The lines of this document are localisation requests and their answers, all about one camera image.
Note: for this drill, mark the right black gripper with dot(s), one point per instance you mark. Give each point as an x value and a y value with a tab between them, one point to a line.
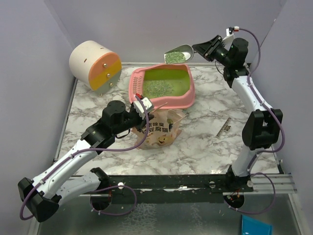
207	49

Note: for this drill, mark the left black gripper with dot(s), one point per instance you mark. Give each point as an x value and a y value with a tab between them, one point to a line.
142	121

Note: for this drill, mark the grey metal litter scoop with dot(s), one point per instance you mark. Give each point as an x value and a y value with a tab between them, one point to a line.
179	55

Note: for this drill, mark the orange cat litter bag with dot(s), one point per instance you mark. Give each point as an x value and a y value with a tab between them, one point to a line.
163	129

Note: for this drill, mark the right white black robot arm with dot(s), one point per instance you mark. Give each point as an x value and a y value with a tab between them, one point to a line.
262	127

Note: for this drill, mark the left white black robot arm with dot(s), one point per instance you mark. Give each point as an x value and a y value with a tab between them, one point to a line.
45	193

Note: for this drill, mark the pink and green litter box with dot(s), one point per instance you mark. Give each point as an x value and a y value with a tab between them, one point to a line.
169	85

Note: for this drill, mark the cream cylindrical cat house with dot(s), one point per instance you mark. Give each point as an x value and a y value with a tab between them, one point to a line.
96	66

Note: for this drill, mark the blue plastic object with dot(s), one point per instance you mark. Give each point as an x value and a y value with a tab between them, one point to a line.
251	226

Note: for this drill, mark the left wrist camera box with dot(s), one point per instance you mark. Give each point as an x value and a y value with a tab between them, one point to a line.
142	105

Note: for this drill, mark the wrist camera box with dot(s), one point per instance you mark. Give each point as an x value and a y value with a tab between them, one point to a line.
229	37
142	105

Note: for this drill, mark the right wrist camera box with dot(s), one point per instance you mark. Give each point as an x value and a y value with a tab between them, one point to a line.
229	37

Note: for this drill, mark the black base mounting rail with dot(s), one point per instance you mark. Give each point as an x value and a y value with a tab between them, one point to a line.
159	189

